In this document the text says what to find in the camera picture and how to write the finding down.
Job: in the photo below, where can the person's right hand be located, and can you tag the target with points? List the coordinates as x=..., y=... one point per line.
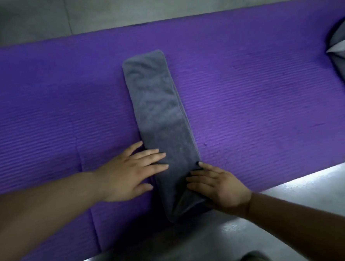
x=225, y=189

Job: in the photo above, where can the person's left hand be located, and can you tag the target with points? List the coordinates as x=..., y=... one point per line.
x=126, y=178

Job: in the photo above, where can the dark grey tagged towel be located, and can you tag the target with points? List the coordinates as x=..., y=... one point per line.
x=156, y=100

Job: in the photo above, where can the person's right forearm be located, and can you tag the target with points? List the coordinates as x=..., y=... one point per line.
x=312, y=228

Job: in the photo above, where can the person's left forearm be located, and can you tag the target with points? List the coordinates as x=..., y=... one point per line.
x=40, y=215

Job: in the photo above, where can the purple yoga mat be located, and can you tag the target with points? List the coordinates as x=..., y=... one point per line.
x=261, y=100

